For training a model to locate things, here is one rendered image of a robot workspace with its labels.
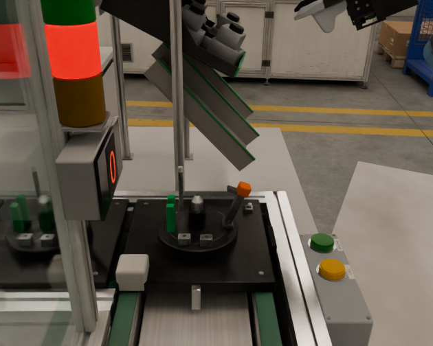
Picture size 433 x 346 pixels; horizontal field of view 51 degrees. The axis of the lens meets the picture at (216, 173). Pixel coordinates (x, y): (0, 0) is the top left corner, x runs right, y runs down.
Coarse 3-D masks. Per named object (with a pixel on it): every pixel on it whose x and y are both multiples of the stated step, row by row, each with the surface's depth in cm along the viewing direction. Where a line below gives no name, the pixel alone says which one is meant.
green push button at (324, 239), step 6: (318, 234) 80; (324, 234) 80; (312, 240) 78; (318, 240) 78; (324, 240) 78; (330, 240) 78; (312, 246) 78; (318, 246) 77; (324, 246) 77; (330, 246) 77
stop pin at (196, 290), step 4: (192, 288) 68; (196, 288) 68; (200, 288) 68; (192, 292) 68; (196, 292) 68; (200, 292) 68; (192, 296) 69; (196, 296) 69; (200, 296) 69; (192, 300) 69; (196, 300) 69; (200, 300) 69; (192, 304) 69; (196, 304) 69; (200, 304) 69; (192, 308) 70; (196, 308) 70; (200, 308) 70
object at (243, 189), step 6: (228, 186) 75; (240, 186) 74; (246, 186) 74; (234, 192) 75; (240, 192) 74; (246, 192) 74; (234, 198) 76; (240, 198) 75; (234, 204) 76; (240, 204) 76; (228, 210) 78; (234, 210) 76; (228, 216) 77; (234, 216) 77; (228, 222) 77
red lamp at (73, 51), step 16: (48, 32) 42; (64, 32) 42; (80, 32) 42; (96, 32) 44; (48, 48) 43; (64, 48) 43; (80, 48) 43; (96, 48) 45; (64, 64) 43; (80, 64) 44; (96, 64) 45
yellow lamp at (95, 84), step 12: (60, 84) 44; (72, 84) 44; (84, 84) 45; (96, 84) 46; (60, 96) 45; (72, 96) 45; (84, 96) 45; (96, 96) 46; (60, 108) 46; (72, 108) 45; (84, 108) 46; (96, 108) 46; (60, 120) 47; (72, 120) 46; (84, 120) 46; (96, 120) 47
